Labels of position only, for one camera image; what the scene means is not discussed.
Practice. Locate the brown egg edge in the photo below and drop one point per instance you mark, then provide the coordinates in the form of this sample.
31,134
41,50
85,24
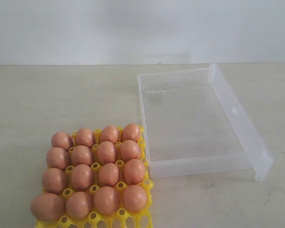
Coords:
129,150

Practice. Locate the yellow plastic egg tray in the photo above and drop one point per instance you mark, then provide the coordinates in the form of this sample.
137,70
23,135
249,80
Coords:
95,176

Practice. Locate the brown egg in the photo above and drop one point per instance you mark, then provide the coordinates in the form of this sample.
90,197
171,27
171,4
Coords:
108,175
81,178
134,198
106,153
133,171
54,181
85,137
106,200
131,132
109,133
48,207
78,205
62,140
81,155
57,158

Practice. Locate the clear plastic container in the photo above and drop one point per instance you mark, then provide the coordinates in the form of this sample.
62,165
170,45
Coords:
194,123

